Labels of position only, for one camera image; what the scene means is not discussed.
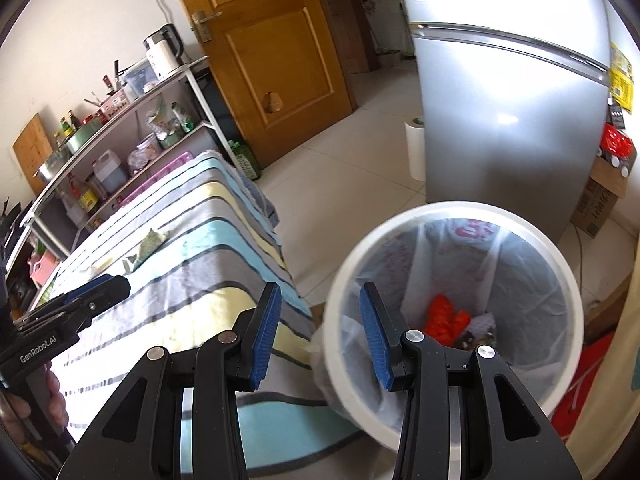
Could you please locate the red plastic bag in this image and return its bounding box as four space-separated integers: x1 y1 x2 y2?
421 295 472 348

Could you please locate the pale green sachet wrapper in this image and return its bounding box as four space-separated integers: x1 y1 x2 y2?
122 229 168 275

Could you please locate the white trash bin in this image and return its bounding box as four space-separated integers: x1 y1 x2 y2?
320 202 584 450

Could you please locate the person's left hand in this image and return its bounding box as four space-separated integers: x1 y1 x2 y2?
1 362 70 445

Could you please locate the soy sauce bottle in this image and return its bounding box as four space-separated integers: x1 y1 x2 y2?
68 174 100 216

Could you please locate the white oil jug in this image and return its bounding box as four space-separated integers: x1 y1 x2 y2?
92 150 129 195

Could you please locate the striped tablecloth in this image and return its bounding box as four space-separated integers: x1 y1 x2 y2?
50 152 368 479

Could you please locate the steel basin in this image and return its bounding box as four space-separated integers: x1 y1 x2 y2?
34 148 70 183

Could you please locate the wooden cutting board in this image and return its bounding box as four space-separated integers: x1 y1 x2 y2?
13 114 53 195

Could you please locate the pink plastic tray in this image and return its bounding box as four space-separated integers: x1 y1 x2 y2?
119 151 193 206

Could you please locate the pink utensil basket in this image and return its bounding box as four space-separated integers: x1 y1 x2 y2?
101 88 131 120

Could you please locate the white metal shelf rack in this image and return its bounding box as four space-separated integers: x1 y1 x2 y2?
4 55 237 271

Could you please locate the green bottle on floor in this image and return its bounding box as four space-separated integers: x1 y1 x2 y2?
229 141 262 181

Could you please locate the yellow pineapple cloth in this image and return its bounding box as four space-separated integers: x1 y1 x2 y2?
564 288 640 480

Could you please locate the clear storage box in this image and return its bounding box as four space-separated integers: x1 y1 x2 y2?
122 58 158 99

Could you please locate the white paper roll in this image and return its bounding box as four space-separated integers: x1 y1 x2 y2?
405 117 425 182

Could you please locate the white electric kettle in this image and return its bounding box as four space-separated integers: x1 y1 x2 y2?
143 23 184 81

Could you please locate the cardboard box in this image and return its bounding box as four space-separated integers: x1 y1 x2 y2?
570 157 631 238

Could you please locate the red bag on box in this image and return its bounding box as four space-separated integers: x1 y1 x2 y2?
600 124 634 159

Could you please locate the wooden door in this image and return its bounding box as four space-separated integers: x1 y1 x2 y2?
182 0 355 167

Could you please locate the silver refrigerator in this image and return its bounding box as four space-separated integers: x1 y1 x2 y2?
404 0 610 240

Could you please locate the yellow fridge sticker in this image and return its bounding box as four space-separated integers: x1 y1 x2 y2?
608 42 634 114

